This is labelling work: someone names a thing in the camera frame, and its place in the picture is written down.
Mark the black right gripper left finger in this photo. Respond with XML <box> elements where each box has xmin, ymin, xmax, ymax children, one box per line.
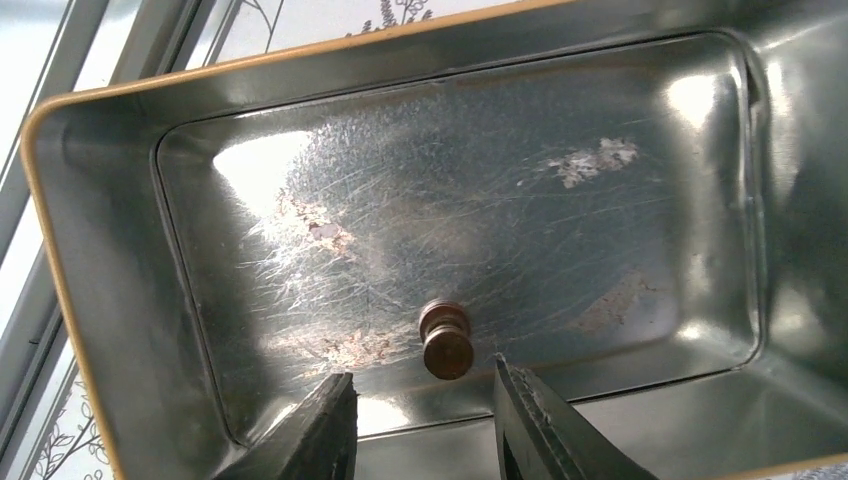
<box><xmin>216</xmin><ymin>373</ymin><xmax>358</xmax><ymax>479</ymax></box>

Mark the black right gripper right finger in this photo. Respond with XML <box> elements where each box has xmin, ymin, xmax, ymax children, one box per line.
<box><xmin>494</xmin><ymin>354</ymin><xmax>655</xmax><ymax>479</ymax></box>

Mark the dark chess piece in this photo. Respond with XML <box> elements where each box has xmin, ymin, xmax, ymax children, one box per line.
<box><xmin>418</xmin><ymin>299</ymin><xmax>474</xmax><ymax>380</ymax></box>

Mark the gold tin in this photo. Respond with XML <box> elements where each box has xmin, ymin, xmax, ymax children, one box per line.
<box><xmin>20</xmin><ymin>1</ymin><xmax>847</xmax><ymax>479</ymax></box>

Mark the floral patterned table mat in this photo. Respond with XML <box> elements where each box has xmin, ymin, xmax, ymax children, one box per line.
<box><xmin>26</xmin><ymin>0</ymin><xmax>531</xmax><ymax>480</ymax></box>

